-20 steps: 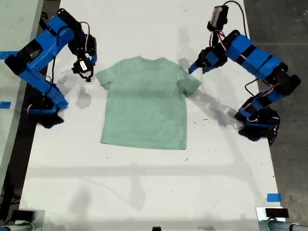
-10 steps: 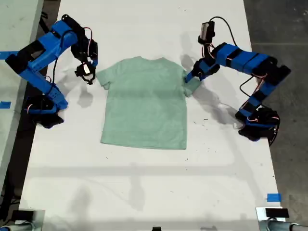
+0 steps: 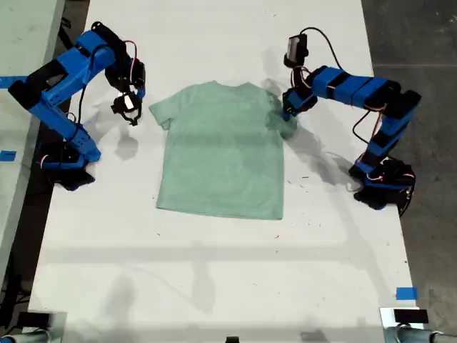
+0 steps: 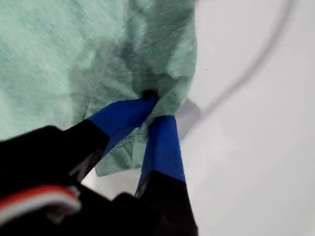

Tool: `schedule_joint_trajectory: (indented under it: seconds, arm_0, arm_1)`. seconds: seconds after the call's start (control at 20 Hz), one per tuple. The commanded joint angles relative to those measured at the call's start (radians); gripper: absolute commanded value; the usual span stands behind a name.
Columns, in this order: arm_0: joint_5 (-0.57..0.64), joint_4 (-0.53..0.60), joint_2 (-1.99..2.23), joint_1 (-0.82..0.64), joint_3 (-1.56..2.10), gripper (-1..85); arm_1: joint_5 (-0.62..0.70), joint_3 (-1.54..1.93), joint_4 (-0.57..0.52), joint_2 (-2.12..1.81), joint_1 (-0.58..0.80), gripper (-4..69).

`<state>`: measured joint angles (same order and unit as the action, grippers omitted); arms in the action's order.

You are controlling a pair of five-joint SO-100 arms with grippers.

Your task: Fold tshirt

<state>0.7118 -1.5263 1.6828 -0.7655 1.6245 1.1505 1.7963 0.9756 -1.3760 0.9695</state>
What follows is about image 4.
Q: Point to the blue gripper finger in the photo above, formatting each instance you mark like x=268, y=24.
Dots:
x=123, y=118
x=163, y=152

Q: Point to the pale green T-shirt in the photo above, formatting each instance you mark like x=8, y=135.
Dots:
x=61, y=49

